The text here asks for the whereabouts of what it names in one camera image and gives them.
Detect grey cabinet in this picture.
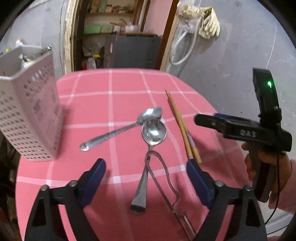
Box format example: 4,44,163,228
103,35,161,69

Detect person right hand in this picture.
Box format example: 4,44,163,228
241,142,293,203

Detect steel peeler tool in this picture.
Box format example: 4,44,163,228
18,53,33,69

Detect steel spoon patterned handle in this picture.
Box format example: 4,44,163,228
79,107,163,152

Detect white hose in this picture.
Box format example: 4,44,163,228
169,19,202,66

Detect white perforated utensil holder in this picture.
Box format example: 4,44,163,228
1,45,63,162

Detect steel spoon plain handle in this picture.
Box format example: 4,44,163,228
130,120,167,215

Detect wooden chopstick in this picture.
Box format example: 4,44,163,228
168,92,202,165
165,90,193,159

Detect wire handled steel tool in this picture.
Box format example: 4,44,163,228
144,150,197,241

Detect pink checkered tablecloth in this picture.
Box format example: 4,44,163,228
16,69,249,240

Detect green box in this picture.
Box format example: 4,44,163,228
84,25,101,35

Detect pink pot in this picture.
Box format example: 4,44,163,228
109,22,140,33

